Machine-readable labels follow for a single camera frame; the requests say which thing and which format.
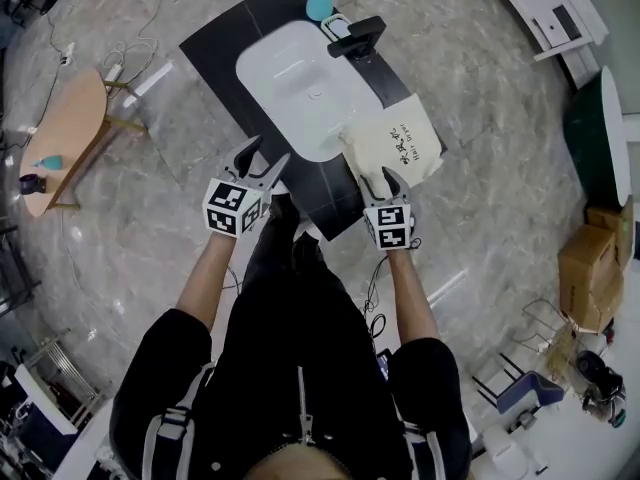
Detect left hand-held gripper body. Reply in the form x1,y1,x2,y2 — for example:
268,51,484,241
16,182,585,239
201,165,276,241

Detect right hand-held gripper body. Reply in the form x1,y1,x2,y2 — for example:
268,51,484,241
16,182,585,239
359,190,419,252

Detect cream cloth bag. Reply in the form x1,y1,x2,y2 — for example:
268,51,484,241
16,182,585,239
337,92,446,190

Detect person's left forearm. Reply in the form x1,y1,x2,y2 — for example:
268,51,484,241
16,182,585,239
174,227,252,333

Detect person's right forearm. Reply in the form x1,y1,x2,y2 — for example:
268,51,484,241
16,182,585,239
386,246,442,345

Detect white sink basin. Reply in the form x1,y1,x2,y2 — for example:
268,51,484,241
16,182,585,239
234,19,382,164

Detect black vanity counter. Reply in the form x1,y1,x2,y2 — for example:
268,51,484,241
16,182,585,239
178,0,449,242

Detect phone with lit screen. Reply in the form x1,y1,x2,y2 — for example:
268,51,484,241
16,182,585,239
374,348,394,382

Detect black faucet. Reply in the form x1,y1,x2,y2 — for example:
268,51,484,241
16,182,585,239
326,15,388,61

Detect person's black clothing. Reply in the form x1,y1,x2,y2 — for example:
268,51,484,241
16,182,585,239
108,192,474,480

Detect white soap dish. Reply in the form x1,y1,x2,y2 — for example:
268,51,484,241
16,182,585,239
320,13,352,40

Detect oval wooden table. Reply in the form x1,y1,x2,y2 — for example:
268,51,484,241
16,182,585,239
18,65,150,218

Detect small teal spray bottle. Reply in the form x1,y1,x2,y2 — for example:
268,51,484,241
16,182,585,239
31,153,64,172

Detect dark purple cup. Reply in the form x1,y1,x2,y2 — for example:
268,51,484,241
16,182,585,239
18,172,48,196

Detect large cardboard box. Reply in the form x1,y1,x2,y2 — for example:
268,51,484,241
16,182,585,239
556,222,626,335

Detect green round table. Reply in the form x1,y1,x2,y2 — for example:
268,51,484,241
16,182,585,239
561,64,632,210

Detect blue chair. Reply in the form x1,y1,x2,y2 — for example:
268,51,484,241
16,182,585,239
471,351,567,417

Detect small cardboard box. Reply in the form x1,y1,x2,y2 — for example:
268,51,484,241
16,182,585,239
584,200,636,270

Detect black metal rack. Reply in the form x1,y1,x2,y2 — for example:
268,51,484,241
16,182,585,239
0,216,42,315

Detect white cabinet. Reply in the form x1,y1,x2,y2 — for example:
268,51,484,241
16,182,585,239
471,0,612,64

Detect black round device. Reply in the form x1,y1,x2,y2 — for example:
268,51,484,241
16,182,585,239
573,349,609,384

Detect white appliance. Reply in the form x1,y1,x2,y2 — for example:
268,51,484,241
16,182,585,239
478,421,551,480

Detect white shelf unit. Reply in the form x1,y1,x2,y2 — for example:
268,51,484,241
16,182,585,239
13,361,82,437

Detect black cable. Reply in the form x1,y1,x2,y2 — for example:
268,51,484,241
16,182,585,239
360,236,422,340

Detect wire rack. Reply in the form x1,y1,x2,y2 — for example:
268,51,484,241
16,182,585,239
513,296,572,355

